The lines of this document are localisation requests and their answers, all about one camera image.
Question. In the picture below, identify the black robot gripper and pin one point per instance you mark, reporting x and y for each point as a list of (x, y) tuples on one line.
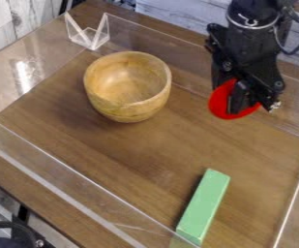
[(245, 54)]

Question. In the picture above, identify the red felt strawberry toy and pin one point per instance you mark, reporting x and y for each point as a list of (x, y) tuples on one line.
[(218, 102)]

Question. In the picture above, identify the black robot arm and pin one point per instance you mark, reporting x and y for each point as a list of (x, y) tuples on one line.
[(262, 9)]

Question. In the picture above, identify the wooden bowl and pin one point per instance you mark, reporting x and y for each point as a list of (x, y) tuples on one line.
[(127, 85)]

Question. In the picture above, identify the green rectangular block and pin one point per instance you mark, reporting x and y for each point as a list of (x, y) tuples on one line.
[(199, 213)]

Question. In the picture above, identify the black table clamp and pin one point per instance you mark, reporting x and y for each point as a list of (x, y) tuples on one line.
[(26, 235)]

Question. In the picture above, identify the clear acrylic corner bracket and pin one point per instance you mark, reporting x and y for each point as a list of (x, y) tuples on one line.
[(89, 37)]

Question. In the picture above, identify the clear acrylic tray wall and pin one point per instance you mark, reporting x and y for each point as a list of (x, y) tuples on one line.
[(81, 208)]

